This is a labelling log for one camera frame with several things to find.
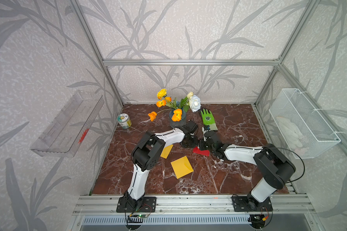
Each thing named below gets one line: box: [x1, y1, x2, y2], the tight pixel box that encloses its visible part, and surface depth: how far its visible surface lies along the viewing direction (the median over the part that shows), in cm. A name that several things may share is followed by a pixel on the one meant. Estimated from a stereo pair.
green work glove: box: [200, 107, 218, 131], surface depth 112 cm
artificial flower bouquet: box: [147, 88, 201, 122], surface depth 79 cm
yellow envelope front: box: [170, 155, 194, 180], surface depth 89 cm
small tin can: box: [116, 113, 133, 130], surface depth 104 cm
